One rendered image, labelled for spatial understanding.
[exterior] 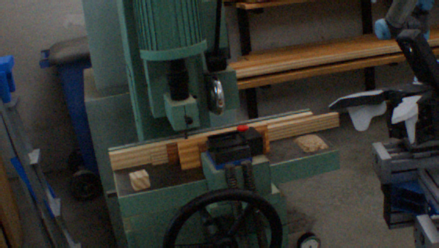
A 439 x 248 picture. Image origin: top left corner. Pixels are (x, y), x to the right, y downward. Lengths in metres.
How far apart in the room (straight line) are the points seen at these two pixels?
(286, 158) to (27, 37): 2.62
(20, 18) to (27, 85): 0.47
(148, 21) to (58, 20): 2.40
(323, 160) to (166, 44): 0.52
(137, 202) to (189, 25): 0.46
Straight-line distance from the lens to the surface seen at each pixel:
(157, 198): 1.38
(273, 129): 1.56
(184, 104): 1.43
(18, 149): 2.10
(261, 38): 3.96
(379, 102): 0.85
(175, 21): 1.34
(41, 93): 3.84
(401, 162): 1.75
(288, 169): 1.45
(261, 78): 3.50
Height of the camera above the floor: 1.50
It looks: 20 degrees down
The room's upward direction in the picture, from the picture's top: 7 degrees counter-clockwise
